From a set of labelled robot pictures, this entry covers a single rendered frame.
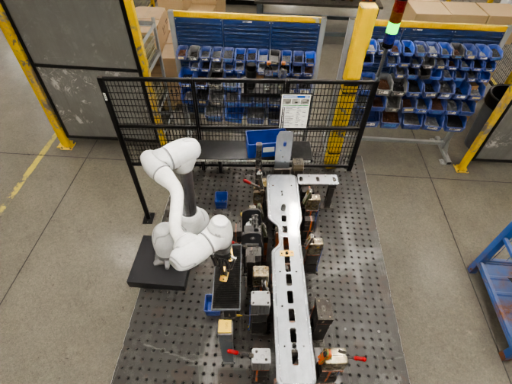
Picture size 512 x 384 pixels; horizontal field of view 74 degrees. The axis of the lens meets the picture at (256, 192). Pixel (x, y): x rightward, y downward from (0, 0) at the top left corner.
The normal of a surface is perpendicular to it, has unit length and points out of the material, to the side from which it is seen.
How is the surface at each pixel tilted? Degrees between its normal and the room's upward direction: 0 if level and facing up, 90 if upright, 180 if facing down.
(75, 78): 88
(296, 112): 90
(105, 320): 0
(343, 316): 0
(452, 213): 0
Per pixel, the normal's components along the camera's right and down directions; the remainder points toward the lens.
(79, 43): -0.09, 0.76
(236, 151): 0.02, -0.67
